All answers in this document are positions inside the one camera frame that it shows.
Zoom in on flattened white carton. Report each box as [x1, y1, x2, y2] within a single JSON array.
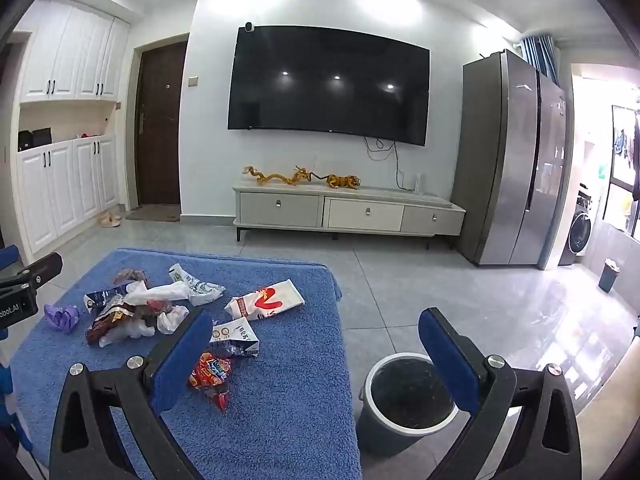
[[210, 317, 260, 359]]

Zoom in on blue white milk carton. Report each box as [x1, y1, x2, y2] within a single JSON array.
[[82, 282, 146, 314]]

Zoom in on red snack packet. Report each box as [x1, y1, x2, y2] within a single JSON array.
[[188, 351, 235, 412]]

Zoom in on blue curtain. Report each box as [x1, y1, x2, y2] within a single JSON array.
[[520, 35, 560, 86]]

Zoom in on grey trash bin white rim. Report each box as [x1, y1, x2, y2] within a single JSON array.
[[356, 352, 460, 459]]

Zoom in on silver refrigerator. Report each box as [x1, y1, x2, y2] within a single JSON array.
[[450, 49, 569, 267]]

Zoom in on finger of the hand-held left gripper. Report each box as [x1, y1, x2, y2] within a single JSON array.
[[0, 252, 64, 302]]

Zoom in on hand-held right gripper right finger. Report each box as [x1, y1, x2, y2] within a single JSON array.
[[418, 307, 584, 480]]

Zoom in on brown door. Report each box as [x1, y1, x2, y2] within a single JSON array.
[[135, 42, 190, 207]]

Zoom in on brown door mat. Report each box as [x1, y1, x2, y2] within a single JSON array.
[[125, 204, 181, 223]]

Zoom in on white red paper bag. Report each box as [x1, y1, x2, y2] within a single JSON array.
[[225, 280, 306, 322]]

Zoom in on clear crumpled plastic wrap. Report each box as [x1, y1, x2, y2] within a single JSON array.
[[99, 319, 154, 349]]

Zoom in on black television cables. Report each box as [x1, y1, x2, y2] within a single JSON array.
[[363, 135, 417, 191]]

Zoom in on white green plastic bag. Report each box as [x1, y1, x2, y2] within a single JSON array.
[[168, 263, 227, 307]]

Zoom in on small dark trash bin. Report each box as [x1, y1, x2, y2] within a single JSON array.
[[598, 258, 621, 293]]

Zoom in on white crumpled tissue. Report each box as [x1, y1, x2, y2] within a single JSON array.
[[157, 304, 190, 335]]

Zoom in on black bags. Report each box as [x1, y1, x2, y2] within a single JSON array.
[[18, 128, 53, 152]]

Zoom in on grey washing machine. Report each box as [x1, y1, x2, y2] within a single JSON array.
[[559, 182, 594, 266]]

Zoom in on white wall cabinet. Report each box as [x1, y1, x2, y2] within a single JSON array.
[[16, 0, 132, 256]]

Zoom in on brown snack packet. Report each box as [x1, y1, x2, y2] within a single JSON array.
[[85, 302, 167, 346]]

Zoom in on black wall television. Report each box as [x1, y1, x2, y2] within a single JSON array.
[[227, 25, 431, 147]]

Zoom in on gold dragon figurine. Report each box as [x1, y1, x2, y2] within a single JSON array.
[[292, 165, 327, 184], [243, 165, 292, 186]]

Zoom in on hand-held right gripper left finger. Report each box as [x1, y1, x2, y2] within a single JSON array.
[[48, 307, 214, 480]]

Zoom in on grey television cabinet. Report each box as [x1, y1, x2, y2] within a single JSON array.
[[232, 180, 467, 251]]

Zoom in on hanging clothes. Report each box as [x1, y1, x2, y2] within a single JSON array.
[[614, 110, 640, 173]]

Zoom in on purple wrapper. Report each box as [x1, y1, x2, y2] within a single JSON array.
[[44, 303, 81, 334]]

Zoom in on blue blanket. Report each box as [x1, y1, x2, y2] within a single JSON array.
[[10, 247, 362, 480]]

